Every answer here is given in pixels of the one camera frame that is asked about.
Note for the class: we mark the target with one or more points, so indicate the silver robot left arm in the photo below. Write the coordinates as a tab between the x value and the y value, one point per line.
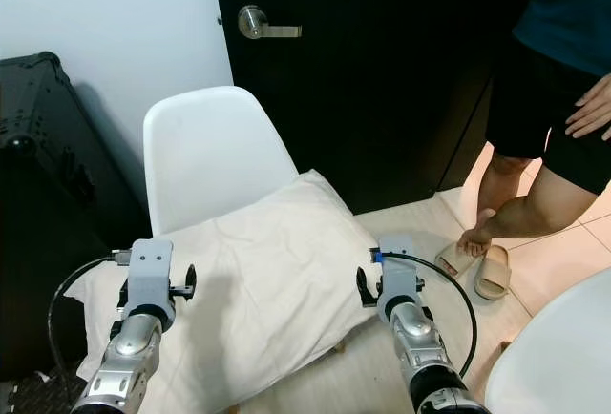
129	357

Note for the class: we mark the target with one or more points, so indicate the black equipment case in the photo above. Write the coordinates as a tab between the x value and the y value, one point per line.
48	204

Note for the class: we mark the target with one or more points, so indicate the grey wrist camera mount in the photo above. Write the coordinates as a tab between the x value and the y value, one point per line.
399	271
151	269

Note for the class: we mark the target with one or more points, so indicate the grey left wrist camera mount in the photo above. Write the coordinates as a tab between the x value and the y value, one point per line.
151	269

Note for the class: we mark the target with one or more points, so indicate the person in black shorts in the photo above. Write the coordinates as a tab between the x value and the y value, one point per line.
525	214

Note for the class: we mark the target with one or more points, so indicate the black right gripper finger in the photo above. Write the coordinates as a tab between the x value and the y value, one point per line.
360	280

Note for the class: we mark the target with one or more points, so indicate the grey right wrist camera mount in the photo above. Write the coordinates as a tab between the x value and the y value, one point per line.
399	271

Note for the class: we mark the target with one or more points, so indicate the black door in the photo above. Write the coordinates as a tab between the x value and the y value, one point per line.
363	71

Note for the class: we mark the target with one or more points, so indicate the black floor mat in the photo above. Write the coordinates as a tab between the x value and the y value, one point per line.
24	400

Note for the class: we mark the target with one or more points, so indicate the person's hand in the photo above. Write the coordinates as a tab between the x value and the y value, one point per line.
594	109

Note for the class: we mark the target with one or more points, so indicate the beige slipper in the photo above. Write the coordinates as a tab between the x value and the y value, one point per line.
494	276
451	263

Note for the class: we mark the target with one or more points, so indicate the white pillow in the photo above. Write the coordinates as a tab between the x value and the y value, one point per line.
267	271

